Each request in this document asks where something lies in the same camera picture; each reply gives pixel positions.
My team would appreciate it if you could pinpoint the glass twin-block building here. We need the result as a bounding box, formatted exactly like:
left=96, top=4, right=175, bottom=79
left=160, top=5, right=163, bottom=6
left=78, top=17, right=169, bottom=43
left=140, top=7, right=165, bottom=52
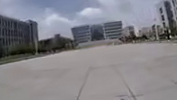
left=70, top=19, right=125, bottom=46

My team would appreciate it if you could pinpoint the grey concrete paved plaza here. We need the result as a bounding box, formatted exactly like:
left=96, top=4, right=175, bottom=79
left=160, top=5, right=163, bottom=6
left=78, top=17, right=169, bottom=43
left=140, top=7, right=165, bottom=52
left=0, top=34, right=177, bottom=100

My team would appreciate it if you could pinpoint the low dark building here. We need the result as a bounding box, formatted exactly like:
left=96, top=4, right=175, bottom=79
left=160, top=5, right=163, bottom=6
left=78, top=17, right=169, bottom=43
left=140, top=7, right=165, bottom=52
left=36, top=31, right=76, bottom=55

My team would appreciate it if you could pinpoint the row of bushes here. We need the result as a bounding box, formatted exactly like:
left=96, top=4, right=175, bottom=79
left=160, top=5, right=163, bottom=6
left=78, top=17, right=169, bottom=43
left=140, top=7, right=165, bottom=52
left=0, top=39, right=38, bottom=60

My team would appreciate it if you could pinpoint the grass strip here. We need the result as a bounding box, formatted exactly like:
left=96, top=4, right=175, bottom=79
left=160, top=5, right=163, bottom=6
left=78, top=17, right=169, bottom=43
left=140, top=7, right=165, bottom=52
left=0, top=51, right=45, bottom=66

